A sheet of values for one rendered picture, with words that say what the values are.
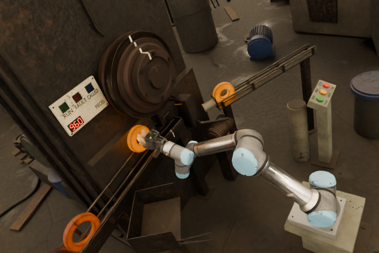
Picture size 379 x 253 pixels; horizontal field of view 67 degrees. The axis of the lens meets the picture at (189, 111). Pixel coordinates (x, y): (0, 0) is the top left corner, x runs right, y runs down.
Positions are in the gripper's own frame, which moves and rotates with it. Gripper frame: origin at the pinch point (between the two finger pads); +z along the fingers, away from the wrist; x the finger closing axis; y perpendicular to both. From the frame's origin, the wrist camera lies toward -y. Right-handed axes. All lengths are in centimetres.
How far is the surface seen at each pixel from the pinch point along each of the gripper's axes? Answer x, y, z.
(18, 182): 38, -132, 173
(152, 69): -18.6, 34.7, -3.7
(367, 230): -38, -52, -126
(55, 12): -1, 67, 30
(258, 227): -16, -69, -70
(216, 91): -59, -5, -17
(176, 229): 29, -14, -44
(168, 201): 17.9, -15.7, -31.4
